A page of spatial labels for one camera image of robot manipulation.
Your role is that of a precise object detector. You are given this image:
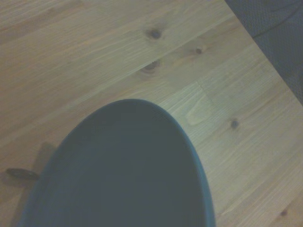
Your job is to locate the dark grey round plate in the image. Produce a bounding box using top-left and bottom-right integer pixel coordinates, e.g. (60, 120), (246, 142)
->
(18, 98), (216, 227)

